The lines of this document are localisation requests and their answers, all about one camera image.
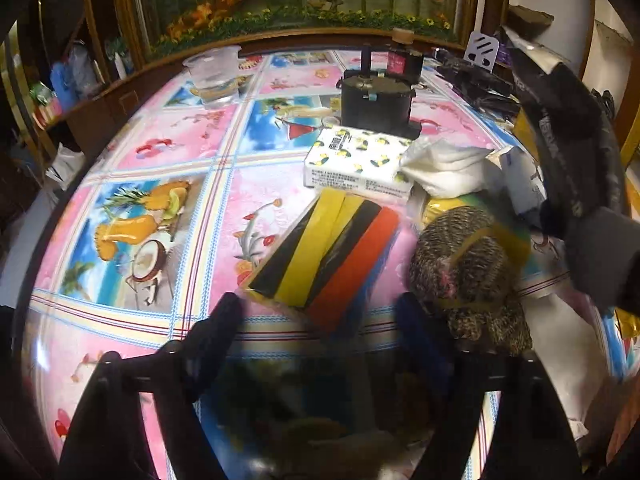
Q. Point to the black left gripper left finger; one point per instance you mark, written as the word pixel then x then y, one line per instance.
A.
pixel 200 339

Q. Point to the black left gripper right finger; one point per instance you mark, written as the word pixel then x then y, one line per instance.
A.
pixel 532 437

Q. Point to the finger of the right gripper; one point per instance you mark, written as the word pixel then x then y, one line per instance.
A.
pixel 602 254

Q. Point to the white cloth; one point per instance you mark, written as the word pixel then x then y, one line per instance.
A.
pixel 446 170

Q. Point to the brown speckled knit item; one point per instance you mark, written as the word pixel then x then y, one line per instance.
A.
pixel 463 273

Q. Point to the multicolour sponge pack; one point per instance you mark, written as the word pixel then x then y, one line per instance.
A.
pixel 328 260

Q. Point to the purple phone stand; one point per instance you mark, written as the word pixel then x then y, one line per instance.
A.
pixel 482 50

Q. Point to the black jar with cork lid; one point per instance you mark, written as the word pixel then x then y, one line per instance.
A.
pixel 403 59

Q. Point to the black toothed container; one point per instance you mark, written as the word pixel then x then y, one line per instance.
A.
pixel 376 100

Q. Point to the colourful plastic tablecloth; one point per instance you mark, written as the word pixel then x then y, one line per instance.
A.
pixel 180 207

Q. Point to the lemon print tissue pack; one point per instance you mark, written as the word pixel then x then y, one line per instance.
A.
pixel 357 160

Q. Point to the clear plastic cup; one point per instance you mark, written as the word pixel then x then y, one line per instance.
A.
pixel 214 74

